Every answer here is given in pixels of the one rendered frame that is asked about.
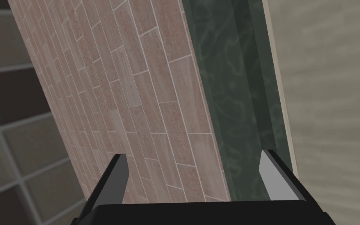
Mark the beige cupboard with green plinth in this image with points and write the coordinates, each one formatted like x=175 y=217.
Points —
x=330 y=93

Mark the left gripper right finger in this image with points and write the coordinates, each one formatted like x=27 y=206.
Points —
x=278 y=182

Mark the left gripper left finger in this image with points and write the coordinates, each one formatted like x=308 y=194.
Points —
x=112 y=184

